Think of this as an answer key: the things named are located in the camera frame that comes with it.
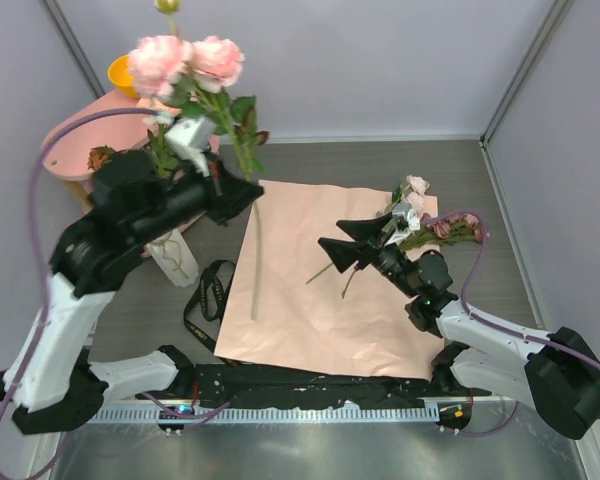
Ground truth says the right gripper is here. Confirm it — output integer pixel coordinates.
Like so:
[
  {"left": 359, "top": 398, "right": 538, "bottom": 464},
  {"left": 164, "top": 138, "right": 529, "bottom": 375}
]
[{"left": 319, "top": 212, "right": 420, "bottom": 298}]

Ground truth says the peach peony flower stem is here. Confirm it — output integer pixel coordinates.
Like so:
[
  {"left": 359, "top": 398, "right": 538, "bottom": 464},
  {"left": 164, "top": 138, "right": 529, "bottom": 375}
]
[{"left": 136, "top": 99, "right": 180, "bottom": 179}]

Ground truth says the black ribbon gold lettering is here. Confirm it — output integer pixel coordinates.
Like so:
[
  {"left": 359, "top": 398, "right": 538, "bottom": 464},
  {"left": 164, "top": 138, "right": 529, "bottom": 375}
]
[{"left": 182, "top": 259, "right": 236, "bottom": 354}]

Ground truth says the pink wrapping paper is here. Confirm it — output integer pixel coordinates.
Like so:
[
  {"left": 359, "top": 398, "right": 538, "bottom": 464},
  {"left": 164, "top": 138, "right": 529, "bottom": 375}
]
[{"left": 214, "top": 180, "right": 444, "bottom": 380}]

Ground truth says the mauve rose flower stem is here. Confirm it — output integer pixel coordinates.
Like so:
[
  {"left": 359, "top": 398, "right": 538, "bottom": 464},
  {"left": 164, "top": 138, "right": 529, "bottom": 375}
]
[{"left": 396, "top": 211, "right": 490, "bottom": 262}]

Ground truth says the pink peony flower stem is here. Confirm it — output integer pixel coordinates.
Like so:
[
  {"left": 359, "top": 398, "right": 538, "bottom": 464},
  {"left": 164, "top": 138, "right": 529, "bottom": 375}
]
[{"left": 126, "top": 0, "right": 270, "bottom": 321}]

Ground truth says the brown rose flower stem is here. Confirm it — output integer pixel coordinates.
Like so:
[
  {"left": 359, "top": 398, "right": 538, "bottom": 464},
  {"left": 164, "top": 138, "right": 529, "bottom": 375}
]
[{"left": 87, "top": 145, "right": 116, "bottom": 172}]

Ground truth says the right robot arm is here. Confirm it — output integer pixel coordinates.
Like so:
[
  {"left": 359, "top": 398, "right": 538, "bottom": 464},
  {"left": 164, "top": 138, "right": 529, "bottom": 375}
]
[{"left": 318, "top": 211, "right": 600, "bottom": 440}]

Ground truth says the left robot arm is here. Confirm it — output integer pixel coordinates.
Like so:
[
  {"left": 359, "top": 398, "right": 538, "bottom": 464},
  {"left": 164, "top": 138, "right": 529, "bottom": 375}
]
[{"left": 0, "top": 150, "right": 264, "bottom": 435}]

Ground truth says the white ribbed vase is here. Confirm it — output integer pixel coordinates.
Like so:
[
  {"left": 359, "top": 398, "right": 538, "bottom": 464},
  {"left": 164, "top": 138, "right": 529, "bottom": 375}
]
[{"left": 146, "top": 229, "right": 199, "bottom": 287}]

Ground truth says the orange plastic bowl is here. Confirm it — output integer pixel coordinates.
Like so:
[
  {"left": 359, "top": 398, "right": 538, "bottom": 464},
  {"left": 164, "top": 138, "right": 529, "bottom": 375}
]
[{"left": 107, "top": 54, "right": 140, "bottom": 99}]

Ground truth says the pink three-tier shelf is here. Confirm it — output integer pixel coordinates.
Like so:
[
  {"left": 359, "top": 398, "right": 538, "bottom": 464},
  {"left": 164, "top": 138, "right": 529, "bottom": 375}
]
[{"left": 43, "top": 90, "right": 164, "bottom": 213}]

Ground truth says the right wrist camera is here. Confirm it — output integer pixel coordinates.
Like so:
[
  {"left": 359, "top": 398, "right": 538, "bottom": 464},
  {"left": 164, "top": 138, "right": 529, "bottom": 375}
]
[{"left": 384, "top": 202, "right": 420, "bottom": 246}]

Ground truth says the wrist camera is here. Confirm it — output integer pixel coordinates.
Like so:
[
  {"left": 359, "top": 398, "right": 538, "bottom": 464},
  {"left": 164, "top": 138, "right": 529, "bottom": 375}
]
[
  {"left": 155, "top": 111, "right": 216, "bottom": 177},
  {"left": 384, "top": 202, "right": 420, "bottom": 246}
]

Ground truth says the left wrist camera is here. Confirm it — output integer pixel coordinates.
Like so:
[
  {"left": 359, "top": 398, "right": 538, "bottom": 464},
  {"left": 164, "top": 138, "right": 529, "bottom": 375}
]
[{"left": 155, "top": 111, "right": 216, "bottom": 177}]

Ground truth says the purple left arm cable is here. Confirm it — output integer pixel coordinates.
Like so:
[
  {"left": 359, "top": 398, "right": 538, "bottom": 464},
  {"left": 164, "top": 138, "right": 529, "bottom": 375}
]
[{"left": 0, "top": 107, "right": 231, "bottom": 480}]

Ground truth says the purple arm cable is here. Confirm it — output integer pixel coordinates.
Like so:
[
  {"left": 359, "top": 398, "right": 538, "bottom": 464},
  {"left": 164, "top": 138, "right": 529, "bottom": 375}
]
[
  {"left": 0, "top": 107, "right": 231, "bottom": 480},
  {"left": 419, "top": 209, "right": 600, "bottom": 439}
]

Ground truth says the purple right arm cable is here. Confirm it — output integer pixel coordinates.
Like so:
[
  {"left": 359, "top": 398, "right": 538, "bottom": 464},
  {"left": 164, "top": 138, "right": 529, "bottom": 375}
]
[{"left": 419, "top": 209, "right": 600, "bottom": 439}]

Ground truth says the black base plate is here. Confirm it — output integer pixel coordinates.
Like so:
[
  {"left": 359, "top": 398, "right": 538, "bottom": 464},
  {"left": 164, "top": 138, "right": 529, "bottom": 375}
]
[{"left": 190, "top": 364, "right": 488, "bottom": 410}]

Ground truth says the white slotted cable duct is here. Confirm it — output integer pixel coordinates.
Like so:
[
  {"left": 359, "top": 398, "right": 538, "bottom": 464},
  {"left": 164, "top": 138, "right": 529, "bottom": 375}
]
[{"left": 89, "top": 402, "right": 440, "bottom": 429}]

